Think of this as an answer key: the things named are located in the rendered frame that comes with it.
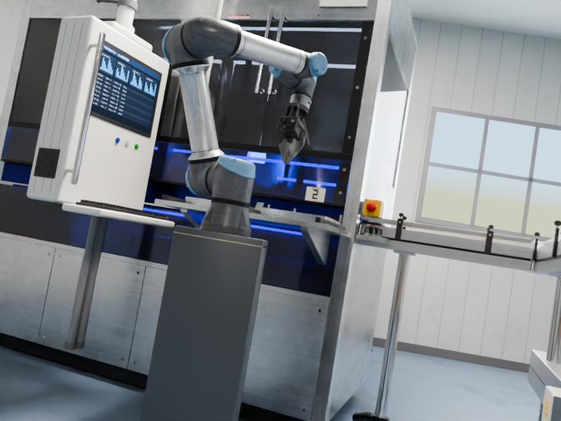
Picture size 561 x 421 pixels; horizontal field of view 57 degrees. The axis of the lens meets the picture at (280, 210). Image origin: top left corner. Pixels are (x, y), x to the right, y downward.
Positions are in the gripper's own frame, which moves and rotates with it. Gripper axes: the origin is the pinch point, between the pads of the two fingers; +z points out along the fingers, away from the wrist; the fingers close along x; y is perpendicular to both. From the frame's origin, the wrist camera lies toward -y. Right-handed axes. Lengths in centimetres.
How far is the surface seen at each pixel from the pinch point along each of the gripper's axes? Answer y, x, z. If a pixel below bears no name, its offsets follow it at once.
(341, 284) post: -55, 10, 27
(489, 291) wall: -359, 48, -59
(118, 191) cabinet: -14, -85, 11
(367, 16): -22, 8, -83
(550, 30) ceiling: -285, 80, -295
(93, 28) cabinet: 31, -82, -39
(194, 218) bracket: -17, -44, 19
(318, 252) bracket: -36.9, 4.2, 20.5
